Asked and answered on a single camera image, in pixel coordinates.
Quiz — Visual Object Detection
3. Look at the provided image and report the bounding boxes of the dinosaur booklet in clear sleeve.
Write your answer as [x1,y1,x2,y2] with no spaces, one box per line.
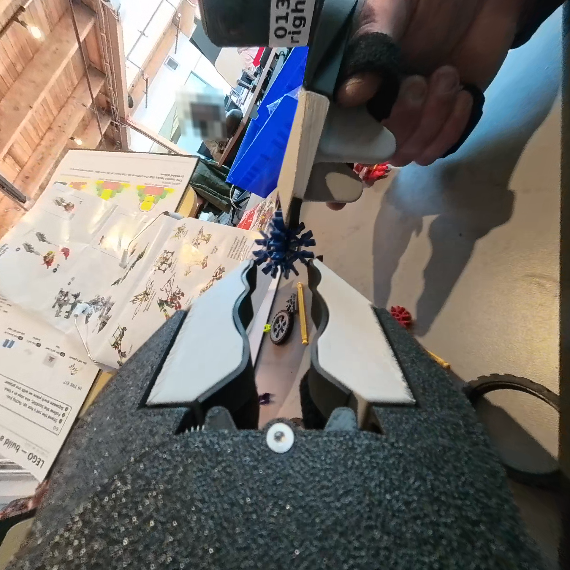
[0,180,179,357]

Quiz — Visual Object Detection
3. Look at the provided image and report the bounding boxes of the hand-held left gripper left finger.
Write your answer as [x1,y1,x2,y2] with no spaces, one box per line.
[145,259,259,406]

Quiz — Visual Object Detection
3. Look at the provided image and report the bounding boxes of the orange toy set box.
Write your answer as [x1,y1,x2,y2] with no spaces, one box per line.
[238,196,281,232]

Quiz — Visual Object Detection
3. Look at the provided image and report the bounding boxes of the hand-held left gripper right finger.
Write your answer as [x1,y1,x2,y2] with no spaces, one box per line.
[306,259,417,431]

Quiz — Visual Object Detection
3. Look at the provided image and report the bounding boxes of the red yellow connector cluster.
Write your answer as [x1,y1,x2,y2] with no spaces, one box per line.
[353,162,392,183]

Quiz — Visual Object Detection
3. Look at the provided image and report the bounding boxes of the toy instruction booklet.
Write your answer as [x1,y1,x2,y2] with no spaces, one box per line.
[247,274,281,361]

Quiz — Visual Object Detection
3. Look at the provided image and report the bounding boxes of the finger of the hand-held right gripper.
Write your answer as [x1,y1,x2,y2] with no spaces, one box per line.
[276,87,331,233]

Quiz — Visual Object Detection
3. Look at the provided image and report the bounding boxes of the long yellow rod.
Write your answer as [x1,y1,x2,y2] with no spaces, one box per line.
[296,282,310,346]

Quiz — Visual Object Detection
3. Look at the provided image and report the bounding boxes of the black rubber tire ring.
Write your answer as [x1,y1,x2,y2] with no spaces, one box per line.
[463,374,561,490]

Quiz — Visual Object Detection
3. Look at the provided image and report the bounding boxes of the white printed task sheet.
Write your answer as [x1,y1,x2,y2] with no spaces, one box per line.
[0,149,200,482]

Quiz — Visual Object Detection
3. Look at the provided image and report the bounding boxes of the person's right hand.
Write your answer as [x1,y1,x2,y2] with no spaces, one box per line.
[326,0,559,212]

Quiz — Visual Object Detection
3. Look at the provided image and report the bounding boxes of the blue plastic bin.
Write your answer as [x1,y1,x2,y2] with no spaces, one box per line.
[225,45,310,199]

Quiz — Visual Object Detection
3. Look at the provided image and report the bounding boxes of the black wheel with grey hub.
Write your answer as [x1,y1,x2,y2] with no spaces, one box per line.
[268,309,295,346]

